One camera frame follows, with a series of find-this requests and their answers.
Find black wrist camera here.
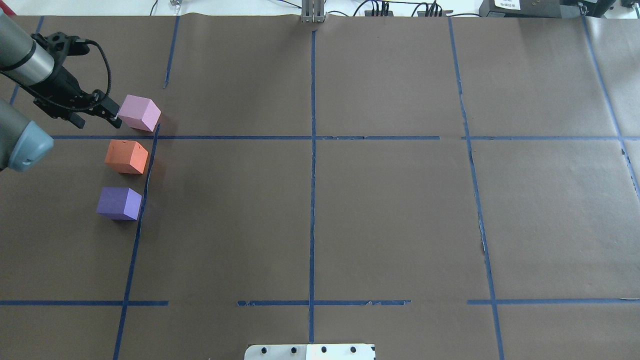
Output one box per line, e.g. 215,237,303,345
30,31,90,57

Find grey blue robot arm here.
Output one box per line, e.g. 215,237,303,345
1,13,122,173

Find orange foam cube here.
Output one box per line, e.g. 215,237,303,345
104,139,149,174

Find blue tape grid lines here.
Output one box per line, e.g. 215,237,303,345
1,14,639,360

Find aluminium frame post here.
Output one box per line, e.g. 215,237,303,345
301,0,327,24

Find black computer box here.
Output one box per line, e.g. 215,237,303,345
478,0,588,19

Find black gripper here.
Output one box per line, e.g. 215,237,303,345
30,66,122,129

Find purple foam cube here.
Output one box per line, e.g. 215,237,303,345
96,187,142,221

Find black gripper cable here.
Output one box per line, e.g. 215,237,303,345
75,39,113,101

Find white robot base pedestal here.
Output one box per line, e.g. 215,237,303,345
244,343,377,360

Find pink foam cube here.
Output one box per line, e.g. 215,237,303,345
118,95,162,132

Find black orange power strip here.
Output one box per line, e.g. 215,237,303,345
358,1,426,17

